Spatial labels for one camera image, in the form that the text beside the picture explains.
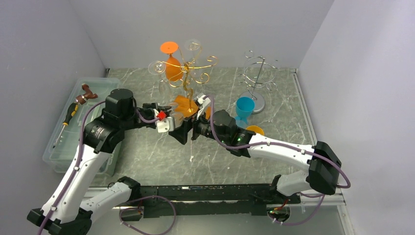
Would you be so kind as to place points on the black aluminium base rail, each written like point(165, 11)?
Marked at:
point(155, 201)

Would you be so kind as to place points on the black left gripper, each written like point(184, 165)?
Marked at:
point(154, 105)

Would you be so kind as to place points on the black yellow screwdriver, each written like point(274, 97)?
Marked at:
point(71, 111)

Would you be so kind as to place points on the clear plastic storage box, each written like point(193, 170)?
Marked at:
point(62, 146)

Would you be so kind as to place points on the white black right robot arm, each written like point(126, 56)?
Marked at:
point(318, 166)

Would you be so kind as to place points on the gold wire glass rack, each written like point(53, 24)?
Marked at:
point(186, 103)

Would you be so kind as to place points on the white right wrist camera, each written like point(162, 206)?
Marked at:
point(203, 102)

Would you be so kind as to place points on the yellow plastic goblet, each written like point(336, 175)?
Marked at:
point(256, 129)

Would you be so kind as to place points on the clear small glass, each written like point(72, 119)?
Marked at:
point(176, 114)

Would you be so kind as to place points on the clear wine glass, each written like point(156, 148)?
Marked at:
point(194, 47)

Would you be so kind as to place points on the brown bronze faucet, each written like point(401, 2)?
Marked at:
point(83, 98)

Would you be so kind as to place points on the chrome wire glass rack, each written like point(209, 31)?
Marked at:
point(258, 73)

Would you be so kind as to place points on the clear pink tinted glass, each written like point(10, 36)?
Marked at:
point(158, 68)

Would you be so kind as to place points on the orange plastic goblet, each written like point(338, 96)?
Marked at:
point(173, 69)

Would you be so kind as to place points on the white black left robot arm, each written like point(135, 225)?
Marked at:
point(97, 141)

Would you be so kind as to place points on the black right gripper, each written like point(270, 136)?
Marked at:
point(181, 132)

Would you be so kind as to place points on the blue plastic goblet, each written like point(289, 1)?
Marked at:
point(244, 108)

